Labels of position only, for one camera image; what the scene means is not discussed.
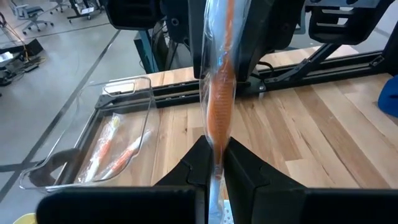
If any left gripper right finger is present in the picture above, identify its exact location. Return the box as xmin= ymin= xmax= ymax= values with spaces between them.
xmin=223 ymin=137 xmax=307 ymax=224

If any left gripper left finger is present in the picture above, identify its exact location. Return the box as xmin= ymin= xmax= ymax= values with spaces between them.
xmin=155 ymin=136 xmax=215 ymax=187

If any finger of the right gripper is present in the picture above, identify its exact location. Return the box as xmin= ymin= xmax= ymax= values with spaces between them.
xmin=238 ymin=0 xmax=305 ymax=82
xmin=188 ymin=0 xmax=206 ymax=78

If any yellow plastic bin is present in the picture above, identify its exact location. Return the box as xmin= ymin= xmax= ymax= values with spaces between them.
xmin=12 ymin=212 xmax=38 ymax=224

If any grey blue metal table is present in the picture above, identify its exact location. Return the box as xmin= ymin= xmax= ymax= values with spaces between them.
xmin=133 ymin=29 xmax=160 ymax=75

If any black rolling cart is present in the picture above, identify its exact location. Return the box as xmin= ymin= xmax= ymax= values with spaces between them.
xmin=67 ymin=0 xmax=104 ymax=23

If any white office chair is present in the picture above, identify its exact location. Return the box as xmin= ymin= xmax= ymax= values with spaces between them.
xmin=49 ymin=0 xmax=73 ymax=13
xmin=14 ymin=3 xmax=54 ymax=34

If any clear plastic bin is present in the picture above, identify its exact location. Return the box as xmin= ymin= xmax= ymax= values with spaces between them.
xmin=18 ymin=76 xmax=156 ymax=192

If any black floor power equipment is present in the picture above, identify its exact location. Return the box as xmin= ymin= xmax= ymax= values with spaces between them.
xmin=0 ymin=39 xmax=46 ymax=87

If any blue cloth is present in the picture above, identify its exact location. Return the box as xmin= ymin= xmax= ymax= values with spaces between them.
xmin=377 ymin=74 xmax=398 ymax=118

